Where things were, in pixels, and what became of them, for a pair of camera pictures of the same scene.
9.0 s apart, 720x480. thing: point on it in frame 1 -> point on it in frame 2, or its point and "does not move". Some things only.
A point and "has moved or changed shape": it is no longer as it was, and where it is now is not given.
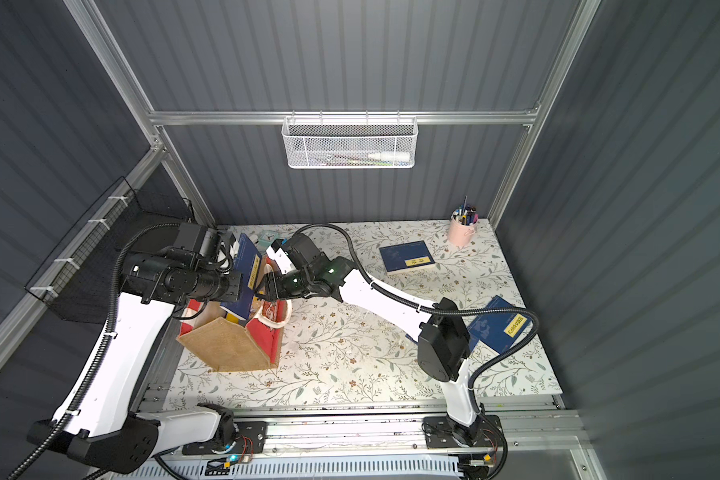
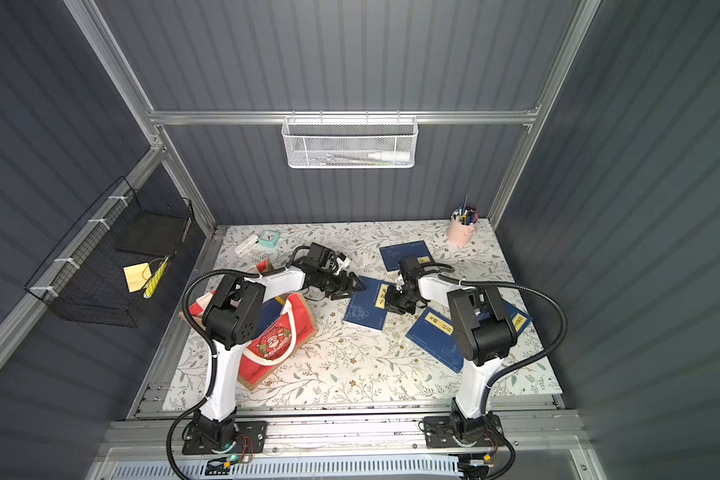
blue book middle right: [407, 256] does not move
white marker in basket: [388, 156] does not move
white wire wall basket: [350, 142] does not move
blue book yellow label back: [250, 261] -> [270, 312]
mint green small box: [267, 237] does not move
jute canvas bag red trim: [228, 343] has moved or changed shape
